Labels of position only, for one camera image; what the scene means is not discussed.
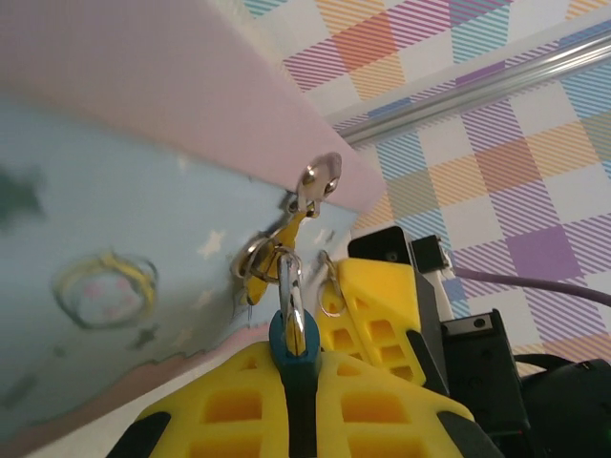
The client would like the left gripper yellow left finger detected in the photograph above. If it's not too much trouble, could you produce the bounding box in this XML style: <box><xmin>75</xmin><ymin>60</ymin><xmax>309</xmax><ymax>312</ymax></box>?
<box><xmin>107</xmin><ymin>341</ymin><xmax>293</xmax><ymax>458</ymax></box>

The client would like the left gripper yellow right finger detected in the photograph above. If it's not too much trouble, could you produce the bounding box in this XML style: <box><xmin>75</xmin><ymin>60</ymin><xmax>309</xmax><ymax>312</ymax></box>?
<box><xmin>313</xmin><ymin>350</ymin><xmax>506</xmax><ymax>458</ymax></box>

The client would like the light blue plastic bag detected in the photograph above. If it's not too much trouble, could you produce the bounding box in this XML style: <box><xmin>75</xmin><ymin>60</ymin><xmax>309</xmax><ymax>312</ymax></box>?
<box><xmin>0</xmin><ymin>0</ymin><xmax>388</xmax><ymax>454</ymax></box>

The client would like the yellow plastic tag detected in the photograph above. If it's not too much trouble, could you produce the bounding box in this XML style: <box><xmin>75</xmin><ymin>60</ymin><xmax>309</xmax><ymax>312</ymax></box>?
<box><xmin>242</xmin><ymin>209</ymin><xmax>316</xmax><ymax>306</ymax></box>

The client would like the silver box latch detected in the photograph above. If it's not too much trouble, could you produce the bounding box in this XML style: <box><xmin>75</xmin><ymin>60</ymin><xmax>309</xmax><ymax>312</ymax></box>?
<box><xmin>285</xmin><ymin>151</ymin><xmax>345</xmax><ymax>220</ymax></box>

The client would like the aluminium right corner post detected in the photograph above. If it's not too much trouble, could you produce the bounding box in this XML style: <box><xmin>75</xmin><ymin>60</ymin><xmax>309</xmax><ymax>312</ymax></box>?
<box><xmin>341</xmin><ymin>35</ymin><xmax>611</xmax><ymax>144</ymax></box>

